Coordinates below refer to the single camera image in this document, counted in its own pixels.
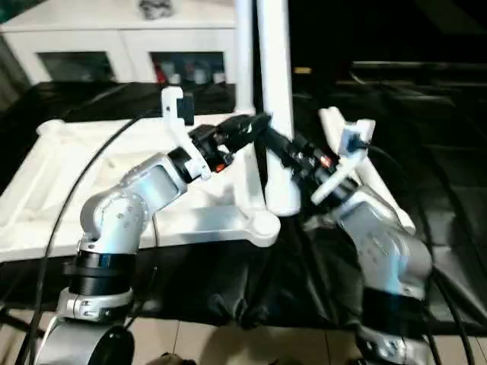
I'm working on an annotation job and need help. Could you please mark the grey plush toy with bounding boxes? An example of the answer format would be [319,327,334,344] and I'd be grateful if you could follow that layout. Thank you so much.
[138,0,174,21]

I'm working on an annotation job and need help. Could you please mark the black tv cabinet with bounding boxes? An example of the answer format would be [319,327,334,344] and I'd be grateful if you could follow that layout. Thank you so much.
[255,0,487,100]

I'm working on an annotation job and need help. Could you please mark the white plastic table top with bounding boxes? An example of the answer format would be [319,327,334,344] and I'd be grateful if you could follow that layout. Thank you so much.
[0,114,281,264]

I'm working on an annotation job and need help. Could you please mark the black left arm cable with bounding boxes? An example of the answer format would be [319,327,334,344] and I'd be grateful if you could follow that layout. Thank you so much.
[14,110,173,365]

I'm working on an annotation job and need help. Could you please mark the black work mat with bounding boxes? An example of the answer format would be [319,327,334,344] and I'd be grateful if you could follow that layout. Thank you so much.
[0,76,487,332]

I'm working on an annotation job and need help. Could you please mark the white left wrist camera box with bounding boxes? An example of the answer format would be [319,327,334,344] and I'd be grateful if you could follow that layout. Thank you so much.
[161,87,212,180]

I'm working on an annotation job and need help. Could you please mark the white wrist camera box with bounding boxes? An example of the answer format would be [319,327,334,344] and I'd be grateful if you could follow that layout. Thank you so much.
[310,119,377,206]
[161,87,212,180]

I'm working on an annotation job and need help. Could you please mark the white cabinet with glass doors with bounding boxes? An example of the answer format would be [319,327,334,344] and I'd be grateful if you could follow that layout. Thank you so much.
[0,0,238,86]

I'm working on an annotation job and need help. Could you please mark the silver left leg black foot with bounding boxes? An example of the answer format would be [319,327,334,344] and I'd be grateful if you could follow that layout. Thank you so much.
[154,354,191,365]

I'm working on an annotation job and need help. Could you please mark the toy figures behind cabinet glass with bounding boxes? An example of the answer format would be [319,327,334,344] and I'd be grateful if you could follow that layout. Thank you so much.
[152,53,228,85]

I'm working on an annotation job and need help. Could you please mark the white plastic table leg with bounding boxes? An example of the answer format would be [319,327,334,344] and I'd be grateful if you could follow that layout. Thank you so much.
[234,0,256,116]
[327,106,416,233]
[318,106,381,191]
[256,0,302,217]

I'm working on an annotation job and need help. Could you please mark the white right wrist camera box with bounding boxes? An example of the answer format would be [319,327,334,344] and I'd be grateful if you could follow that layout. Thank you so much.
[310,119,377,206]

